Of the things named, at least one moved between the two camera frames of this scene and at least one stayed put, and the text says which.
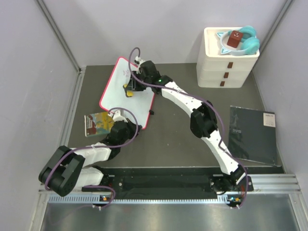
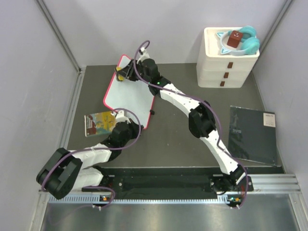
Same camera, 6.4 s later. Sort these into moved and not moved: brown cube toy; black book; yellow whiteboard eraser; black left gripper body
Moved: yellow whiteboard eraser
Not moved: black book; brown cube toy; black left gripper body
